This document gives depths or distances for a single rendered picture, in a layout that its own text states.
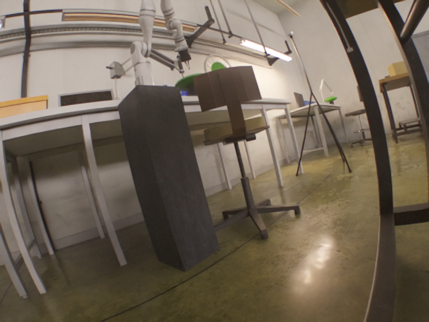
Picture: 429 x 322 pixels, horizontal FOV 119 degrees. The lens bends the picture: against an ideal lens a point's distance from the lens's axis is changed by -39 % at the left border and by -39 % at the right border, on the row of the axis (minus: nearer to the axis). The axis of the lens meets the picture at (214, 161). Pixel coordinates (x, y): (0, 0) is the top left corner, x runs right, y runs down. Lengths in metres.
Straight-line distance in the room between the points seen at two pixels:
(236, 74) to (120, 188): 1.55
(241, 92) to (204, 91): 0.19
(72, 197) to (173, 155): 1.36
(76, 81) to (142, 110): 1.53
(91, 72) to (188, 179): 1.79
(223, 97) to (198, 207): 0.55
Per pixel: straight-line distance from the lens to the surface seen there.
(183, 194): 0.92
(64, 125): 1.21
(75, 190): 2.07
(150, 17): 1.22
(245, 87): 1.08
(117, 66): 1.39
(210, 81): 1.08
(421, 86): 0.73
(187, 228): 0.94
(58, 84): 2.33
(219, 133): 1.09
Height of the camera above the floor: 0.47
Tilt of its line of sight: 2 degrees down
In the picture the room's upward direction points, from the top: 14 degrees counter-clockwise
